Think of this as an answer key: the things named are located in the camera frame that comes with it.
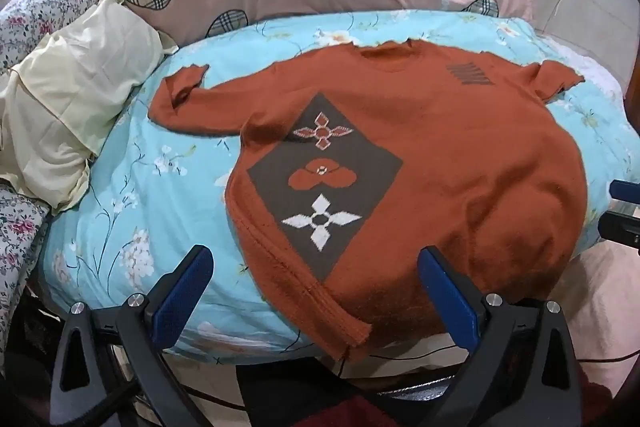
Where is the blue floral quilt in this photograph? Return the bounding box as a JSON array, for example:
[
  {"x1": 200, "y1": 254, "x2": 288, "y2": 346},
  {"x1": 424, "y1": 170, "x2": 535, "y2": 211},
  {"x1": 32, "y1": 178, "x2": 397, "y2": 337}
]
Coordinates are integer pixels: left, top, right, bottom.
[{"x1": 40, "y1": 9, "x2": 640, "y2": 358}]

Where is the pale pink bed sheet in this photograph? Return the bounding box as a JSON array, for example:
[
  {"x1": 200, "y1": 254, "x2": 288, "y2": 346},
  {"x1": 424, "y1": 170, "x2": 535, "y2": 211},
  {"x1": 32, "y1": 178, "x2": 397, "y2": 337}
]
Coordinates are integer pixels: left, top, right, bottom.
[{"x1": 545, "y1": 32, "x2": 640, "y2": 413}]

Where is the rose print floral sheet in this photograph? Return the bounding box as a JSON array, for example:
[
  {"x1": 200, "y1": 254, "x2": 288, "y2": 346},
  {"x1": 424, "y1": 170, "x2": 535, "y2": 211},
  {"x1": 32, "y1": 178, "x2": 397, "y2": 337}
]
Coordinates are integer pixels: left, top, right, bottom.
[{"x1": 0, "y1": 0, "x2": 146, "y2": 348}]

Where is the cream pillow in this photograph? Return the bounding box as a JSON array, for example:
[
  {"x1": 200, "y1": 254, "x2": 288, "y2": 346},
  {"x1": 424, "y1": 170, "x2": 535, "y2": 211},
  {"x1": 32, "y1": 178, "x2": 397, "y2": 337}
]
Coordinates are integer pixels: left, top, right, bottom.
[{"x1": 0, "y1": 0, "x2": 178, "y2": 215}]

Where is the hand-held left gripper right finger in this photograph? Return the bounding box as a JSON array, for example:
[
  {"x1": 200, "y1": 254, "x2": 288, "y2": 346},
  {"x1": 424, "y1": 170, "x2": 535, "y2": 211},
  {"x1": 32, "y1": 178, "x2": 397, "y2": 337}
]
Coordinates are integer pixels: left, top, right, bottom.
[{"x1": 417, "y1": 246, "x2": 583, "y2": 427}]

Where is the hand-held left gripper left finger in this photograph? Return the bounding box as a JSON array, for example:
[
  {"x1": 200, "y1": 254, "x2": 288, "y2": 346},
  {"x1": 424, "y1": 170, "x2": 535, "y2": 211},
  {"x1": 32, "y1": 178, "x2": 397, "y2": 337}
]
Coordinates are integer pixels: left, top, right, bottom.
[{"x1": 49, "y1": 244, "x2": 216, "y2": 427}]

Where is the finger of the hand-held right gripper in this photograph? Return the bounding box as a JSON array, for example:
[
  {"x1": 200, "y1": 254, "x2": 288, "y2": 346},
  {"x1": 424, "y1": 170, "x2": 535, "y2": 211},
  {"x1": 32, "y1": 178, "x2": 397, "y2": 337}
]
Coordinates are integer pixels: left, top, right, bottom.
[
  {"x1": 599, "y1": 212, "x2": 640, "y2": 252},
  {"x1": 609, "y1": 179, "x2": 640, "y2": 204}
]

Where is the orange knit sweater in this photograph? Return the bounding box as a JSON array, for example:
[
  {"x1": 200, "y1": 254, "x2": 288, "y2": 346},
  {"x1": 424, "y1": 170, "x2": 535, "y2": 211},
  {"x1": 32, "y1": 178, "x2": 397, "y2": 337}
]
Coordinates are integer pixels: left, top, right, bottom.
[{"x1": 149, "y1": 38, "x2": 591, "y2": 360}]

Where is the silver foil bag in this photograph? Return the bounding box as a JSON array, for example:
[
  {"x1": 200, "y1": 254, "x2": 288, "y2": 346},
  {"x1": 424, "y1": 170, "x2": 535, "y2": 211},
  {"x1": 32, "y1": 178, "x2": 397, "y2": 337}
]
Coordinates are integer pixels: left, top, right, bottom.
[{"x1": 375, "y1": 376, "x2": 463, "y2": 402}]

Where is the dark red cloth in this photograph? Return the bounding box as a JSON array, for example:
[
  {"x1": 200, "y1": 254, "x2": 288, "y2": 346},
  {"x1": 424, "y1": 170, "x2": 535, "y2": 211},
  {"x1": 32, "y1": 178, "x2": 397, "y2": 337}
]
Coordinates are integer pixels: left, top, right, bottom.
[{"x1": 280, "y1": 377, "x2": 616, "y2": 427}]

